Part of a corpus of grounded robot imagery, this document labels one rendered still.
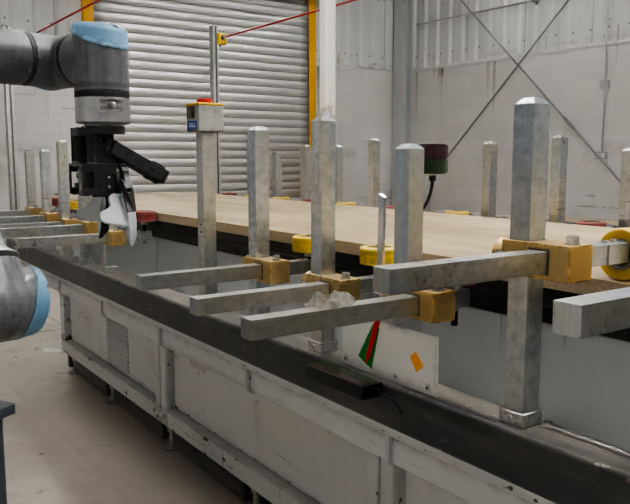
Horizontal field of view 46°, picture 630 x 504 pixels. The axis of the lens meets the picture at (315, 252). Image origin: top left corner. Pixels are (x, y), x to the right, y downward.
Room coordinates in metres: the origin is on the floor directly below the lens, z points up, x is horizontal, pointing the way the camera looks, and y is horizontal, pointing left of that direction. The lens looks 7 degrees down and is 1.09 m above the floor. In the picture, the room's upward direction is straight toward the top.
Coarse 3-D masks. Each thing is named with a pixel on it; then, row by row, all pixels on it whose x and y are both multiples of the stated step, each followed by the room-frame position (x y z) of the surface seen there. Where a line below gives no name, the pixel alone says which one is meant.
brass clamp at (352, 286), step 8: (304, 280) 1.46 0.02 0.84; (312, 280) 1.44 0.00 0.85; (320, 280) 1.41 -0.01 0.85; (328, 280) 1.39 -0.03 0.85; (336, 280) 1.37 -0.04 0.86; (344, 280) 1.37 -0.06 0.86; (352, 280) 1.38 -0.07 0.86; (336, 288) 1.37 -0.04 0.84; (344, 288) 1.37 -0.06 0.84; (352, 288) 1.38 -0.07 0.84
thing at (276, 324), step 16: (448, 288) 1.24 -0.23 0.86; (464, 288) 1.26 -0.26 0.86; (368, 304) 1.12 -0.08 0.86; (384, 304) 1.14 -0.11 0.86; (400, 304) 1.16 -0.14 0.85; (416, 304) 1.18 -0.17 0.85; (464, 304) 1.24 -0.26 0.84; (256, 320) 1.01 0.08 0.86; (272, 320) 1.02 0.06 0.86; (288, 320) 1.04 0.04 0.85; (304, 320) 1.06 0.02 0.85; (320, 320) 1.07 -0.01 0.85; (336, 320) 1.09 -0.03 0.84; (352, 320) 1.11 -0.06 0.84; (368, 320) 1.12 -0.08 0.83; (256, 336) 1.01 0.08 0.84; (272, 336) 1.02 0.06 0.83
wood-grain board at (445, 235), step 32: (160, 192) 4.01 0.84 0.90; (192, 192) 4.01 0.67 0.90; (192, 224) 2.29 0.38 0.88; (224, 224) 2.11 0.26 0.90; (288, 224) 2.06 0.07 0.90; (352, 224) 2.06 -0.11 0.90; (448, 224) 2.06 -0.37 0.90; (480, 224) 2.06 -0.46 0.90; (448, 256) 1.38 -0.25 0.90; (576, 288) 1.14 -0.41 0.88; (608, 288) 1.10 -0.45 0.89
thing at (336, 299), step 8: (320, 296) 1.10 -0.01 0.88; (328, 296) 1.10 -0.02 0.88; (336, 296) 1.10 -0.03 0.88; (344, 296) 1.10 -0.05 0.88; (352, 296) 1.13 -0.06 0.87; (312, 304) 1.09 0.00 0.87; (320, 304) 1.09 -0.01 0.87; (328, 304) 1.07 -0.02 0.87; (336, 304) 1.07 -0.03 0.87; (344, 304) 1.09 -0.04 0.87; (352, 304) 1.10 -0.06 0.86
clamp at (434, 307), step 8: (424, 296) 1.17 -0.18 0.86; (432, 296) 1.16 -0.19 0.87; (440, 296) 1.16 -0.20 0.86; (448, 296) 1.17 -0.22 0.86; (424, 304) 1.17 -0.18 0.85; (432, 304) 1.16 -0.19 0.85; (440, 304) 1.16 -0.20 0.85; (448, 304) 1.17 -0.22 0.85; (424, 312) 1.17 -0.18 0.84; (432, 312) 1.16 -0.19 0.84; (440, 312) 1.16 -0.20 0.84; (448, 312) 1.18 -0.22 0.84; (424, 320) 1.17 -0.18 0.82; (432, 320) 1.16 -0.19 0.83; (440, 320) 1.16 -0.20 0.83; (448, 320) 1.18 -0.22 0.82
